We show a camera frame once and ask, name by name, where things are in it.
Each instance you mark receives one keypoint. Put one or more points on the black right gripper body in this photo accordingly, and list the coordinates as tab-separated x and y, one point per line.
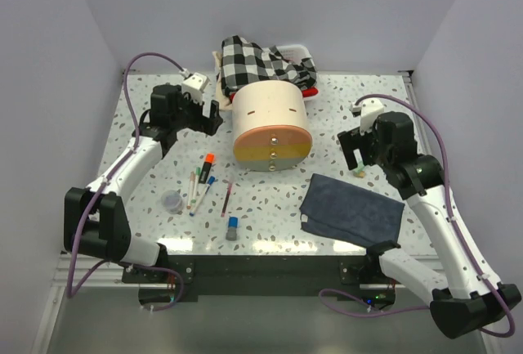
372	152

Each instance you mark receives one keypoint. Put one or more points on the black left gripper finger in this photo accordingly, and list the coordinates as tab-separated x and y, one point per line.
214	112
209	126

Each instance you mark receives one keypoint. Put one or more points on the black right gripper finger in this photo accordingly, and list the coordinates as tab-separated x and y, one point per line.
349	149
350	139

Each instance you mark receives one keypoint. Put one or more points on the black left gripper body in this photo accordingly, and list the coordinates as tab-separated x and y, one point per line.
189	113

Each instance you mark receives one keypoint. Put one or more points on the green eraser clip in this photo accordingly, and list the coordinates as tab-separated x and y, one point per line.
359	171

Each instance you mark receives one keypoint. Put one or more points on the beige round drawer organizer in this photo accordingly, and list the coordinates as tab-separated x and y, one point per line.
270	126

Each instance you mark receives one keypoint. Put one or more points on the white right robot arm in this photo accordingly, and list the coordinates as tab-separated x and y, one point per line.
468	295

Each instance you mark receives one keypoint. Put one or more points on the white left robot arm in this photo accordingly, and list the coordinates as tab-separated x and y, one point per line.
95	220

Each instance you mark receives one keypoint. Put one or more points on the orange black highlighter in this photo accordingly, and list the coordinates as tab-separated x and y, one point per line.
206	168

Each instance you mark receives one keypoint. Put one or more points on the green cap marker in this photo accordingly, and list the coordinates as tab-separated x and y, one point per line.
195	185

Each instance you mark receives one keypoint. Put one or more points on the beige cap marker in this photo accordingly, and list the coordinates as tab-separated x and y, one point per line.
190	192

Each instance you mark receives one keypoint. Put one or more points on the blue cap marker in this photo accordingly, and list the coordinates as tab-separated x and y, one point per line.
200	198

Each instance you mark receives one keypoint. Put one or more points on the black white checkered cloth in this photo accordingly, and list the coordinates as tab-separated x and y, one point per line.
244	62

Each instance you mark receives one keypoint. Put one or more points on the dark red pen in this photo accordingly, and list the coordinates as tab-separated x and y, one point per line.
226	199

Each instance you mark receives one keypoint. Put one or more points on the dark blue towel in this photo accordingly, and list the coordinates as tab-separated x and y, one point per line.
338	210

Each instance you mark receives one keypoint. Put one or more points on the small clear round container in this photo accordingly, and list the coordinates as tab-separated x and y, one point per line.
172	202

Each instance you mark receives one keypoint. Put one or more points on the blue grey stamp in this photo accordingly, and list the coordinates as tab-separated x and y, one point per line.
232	227

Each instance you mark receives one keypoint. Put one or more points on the white plastic basket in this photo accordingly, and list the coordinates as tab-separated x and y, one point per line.
295	53

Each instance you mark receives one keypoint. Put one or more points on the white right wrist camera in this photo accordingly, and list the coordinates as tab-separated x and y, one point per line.
368	111

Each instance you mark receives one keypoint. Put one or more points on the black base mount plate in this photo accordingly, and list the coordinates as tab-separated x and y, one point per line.
291	276

